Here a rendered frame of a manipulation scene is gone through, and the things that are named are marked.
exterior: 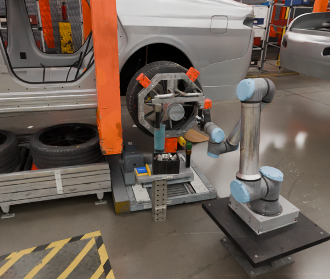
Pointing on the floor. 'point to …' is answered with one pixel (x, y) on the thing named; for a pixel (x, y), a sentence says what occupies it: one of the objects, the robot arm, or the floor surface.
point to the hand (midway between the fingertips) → (199, 115)
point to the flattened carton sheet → (191, 135)
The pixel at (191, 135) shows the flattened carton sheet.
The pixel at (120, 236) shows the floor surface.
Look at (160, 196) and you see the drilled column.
